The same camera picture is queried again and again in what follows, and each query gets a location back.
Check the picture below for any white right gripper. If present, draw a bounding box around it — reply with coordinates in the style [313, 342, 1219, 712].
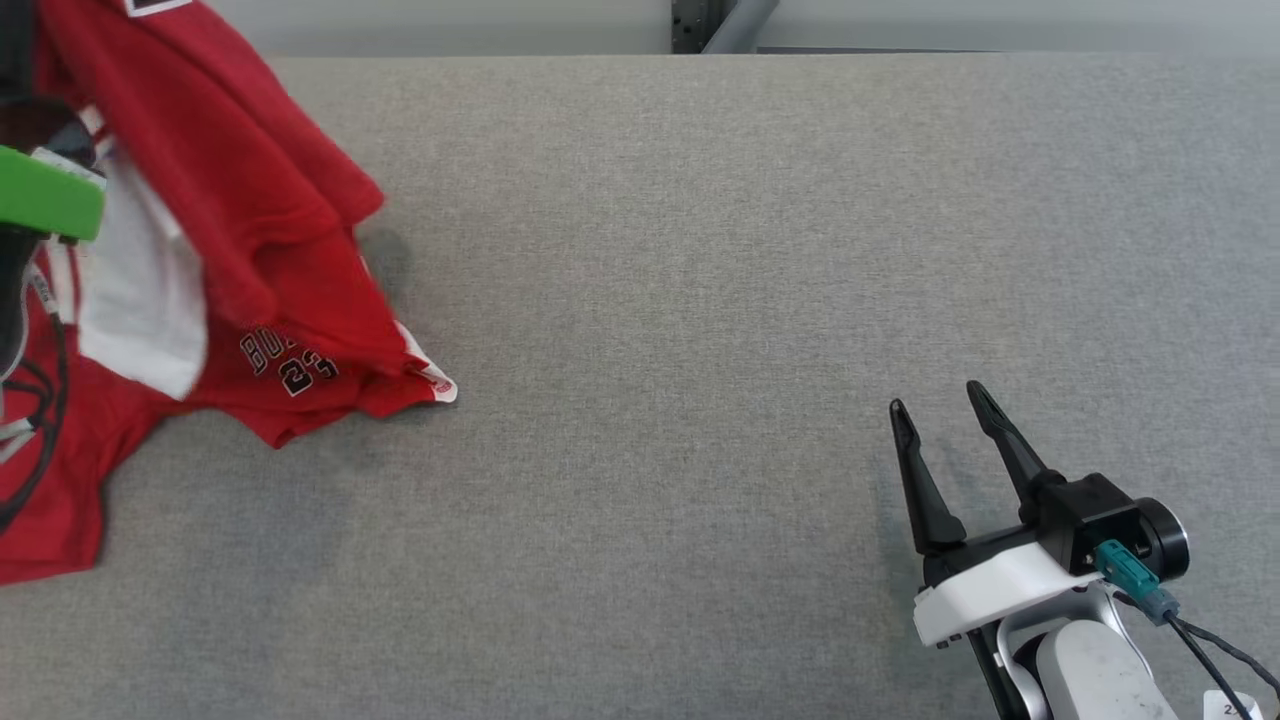
[888, 380, 1103, 648]

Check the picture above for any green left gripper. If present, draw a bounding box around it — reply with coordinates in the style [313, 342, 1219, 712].
[0, 0, 107, 242]

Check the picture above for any red Bulls 23 jersey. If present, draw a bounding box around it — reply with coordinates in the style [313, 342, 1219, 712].
[0, 0, 459, 586]

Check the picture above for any teal right camera connector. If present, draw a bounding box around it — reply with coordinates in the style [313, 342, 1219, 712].
[1095, 540, 1181, 627]

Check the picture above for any thick black camera cable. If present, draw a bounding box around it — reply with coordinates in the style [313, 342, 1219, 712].
[1165, 610, 1256, 720]

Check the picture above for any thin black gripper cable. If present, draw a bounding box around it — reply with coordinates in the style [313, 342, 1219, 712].
[1195, 628, 1280, 696]

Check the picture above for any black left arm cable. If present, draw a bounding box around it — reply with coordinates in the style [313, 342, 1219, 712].
[0, 250, 73, 536]

